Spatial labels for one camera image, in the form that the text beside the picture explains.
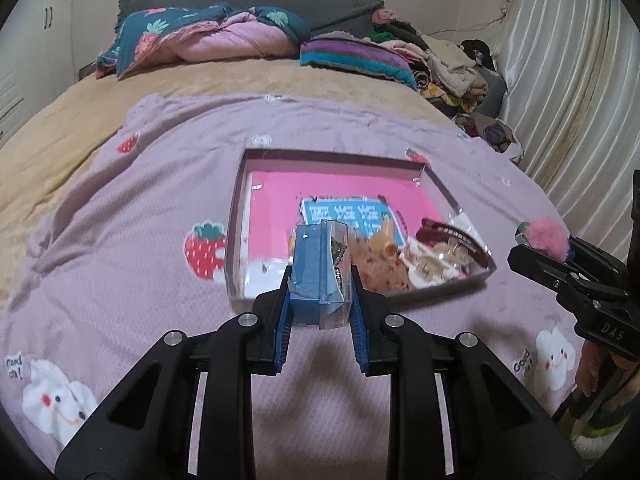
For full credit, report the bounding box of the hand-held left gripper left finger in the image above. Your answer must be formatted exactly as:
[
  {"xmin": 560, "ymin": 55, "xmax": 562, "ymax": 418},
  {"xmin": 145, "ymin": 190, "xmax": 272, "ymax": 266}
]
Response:
[{"xmin": 55, "ymin": 266, "xmax": 294, "ymax": 480}]

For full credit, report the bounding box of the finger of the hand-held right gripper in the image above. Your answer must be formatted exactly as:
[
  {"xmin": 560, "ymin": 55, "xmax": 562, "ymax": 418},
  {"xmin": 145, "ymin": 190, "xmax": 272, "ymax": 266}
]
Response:
[
  {"xmin": 567, "ymin": 236, "xmax": 631, "ymax": 291},
  {"xmin": 507, "ymin": 245, "xmax": 588, "ymax": 303}
]

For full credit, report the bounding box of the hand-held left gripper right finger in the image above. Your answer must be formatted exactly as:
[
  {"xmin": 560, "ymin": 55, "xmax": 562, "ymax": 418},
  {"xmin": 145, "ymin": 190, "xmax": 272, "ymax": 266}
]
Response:
[{"xmin": 350, "ymin": 266, "xmax": 583, "ymax": 480}]

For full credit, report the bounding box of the pink pompom hair clip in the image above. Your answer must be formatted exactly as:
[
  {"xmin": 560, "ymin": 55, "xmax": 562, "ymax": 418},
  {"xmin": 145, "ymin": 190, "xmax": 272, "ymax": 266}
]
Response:
[{"xmin": 516, "ymin": 217, "xmax": 572, "ymax": 262}]

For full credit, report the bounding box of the earring card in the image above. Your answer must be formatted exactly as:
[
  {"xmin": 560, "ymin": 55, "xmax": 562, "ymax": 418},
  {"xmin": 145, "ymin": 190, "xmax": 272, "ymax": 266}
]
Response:
[{"xmin": 244, "ymin": 256, "xmax": 292, "ymax": 302}]

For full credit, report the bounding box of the blue box with clear lid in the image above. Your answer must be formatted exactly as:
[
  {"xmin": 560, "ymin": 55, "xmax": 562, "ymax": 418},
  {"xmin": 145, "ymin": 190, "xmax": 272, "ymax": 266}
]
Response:
[{"xmin": 290, "ymin": 220, "xmax": 354, "ymax": 332}]

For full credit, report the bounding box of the sheer scrunchie with red bows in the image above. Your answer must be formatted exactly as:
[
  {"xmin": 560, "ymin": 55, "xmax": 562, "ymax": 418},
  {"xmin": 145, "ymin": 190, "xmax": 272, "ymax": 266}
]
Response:
[{"xmin": 350, "ymin": 239, "xmax": 417, "ymax": 292}]

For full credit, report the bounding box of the orange spiral hair clip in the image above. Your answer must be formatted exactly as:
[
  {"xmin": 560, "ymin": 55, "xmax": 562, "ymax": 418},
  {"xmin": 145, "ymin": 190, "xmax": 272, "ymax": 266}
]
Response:
[{"xmin": 366, "ymin": 224, "xmax": 402, "ymax": 262}]

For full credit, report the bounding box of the white hair claw clip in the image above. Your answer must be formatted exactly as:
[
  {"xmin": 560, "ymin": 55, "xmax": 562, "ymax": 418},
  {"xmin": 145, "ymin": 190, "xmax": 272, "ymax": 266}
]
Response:
[{"xmin": 399, "ymin": 244, "xmax": 472, "ymax": 289}]

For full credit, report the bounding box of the shallow cardboard box tray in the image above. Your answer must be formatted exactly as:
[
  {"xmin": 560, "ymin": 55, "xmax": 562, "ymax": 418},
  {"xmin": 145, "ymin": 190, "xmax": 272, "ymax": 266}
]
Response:
[{"xmin": 225, "ymin": 147, "xmax": 498, "ymax": 303}]

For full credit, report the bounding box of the brown toothed headband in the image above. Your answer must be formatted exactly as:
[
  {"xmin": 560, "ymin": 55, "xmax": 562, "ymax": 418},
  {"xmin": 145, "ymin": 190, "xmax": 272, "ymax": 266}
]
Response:
[{"xmin": 416, "ymin": 216, "xmax": 494, "ymax": 267}]

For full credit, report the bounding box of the person's right hand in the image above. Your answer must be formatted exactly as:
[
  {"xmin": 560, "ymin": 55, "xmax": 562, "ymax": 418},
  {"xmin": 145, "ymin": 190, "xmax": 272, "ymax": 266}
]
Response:
[{"xmin": 577, "ymin": 347, "xmax": 621, "ymax": 401}]

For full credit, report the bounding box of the pink book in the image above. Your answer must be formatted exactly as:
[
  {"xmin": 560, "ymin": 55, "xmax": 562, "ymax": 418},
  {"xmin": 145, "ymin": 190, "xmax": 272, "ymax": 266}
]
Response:
[{"xmin": 242, "ymin": 170, "xmax": 442, "ymax": 288}]

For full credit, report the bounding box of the cream pleated curtain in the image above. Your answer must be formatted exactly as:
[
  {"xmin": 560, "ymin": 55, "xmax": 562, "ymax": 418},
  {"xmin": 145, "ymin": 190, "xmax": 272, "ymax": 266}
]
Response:
[{"xmin": 494, "ymin": 0, "xmax": 640, "ymax": 263}]

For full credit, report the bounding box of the purple printed quilt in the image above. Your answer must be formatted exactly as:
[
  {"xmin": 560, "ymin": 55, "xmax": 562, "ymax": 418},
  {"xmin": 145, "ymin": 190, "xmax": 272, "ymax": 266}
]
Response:
[{"xmin": 0, "ymin": 92, "xmax": 592, "ymax": 472}]

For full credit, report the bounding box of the pile of clothes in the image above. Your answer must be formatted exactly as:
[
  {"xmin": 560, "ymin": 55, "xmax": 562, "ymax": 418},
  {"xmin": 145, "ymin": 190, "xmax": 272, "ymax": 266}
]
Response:
[{"xmin": 370, "ymin": 7, "xmax": 524, "ymax": 162}]

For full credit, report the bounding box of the tan bed sheet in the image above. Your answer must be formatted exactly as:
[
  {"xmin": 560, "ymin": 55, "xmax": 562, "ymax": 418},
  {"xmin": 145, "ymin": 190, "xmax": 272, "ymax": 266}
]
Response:
[{"xmin": 0, "ymin": 56, "xmax": 452, "ymax": 243}]

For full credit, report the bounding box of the striped pillow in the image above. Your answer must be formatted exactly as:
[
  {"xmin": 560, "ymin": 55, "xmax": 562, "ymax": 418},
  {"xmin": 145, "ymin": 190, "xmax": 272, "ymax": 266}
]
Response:
[{"xmin": 299, "ymin": 32, "xmax": 419, "ymax": 92}]

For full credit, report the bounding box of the dark blue strawberry quilt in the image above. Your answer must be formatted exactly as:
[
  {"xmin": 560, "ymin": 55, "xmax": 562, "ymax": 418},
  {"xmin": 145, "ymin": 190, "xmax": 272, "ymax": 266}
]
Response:
[{"xmin": 95, "ymin": 2, "xmax": 312, "ymax": 82}]

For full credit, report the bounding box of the white wardrobe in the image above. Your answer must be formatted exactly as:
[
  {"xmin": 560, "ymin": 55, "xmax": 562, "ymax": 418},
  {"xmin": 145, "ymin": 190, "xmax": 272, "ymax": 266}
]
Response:
[{"xmin": 0, "ymin": 0, "xmax": 82, "ymax": 138}]

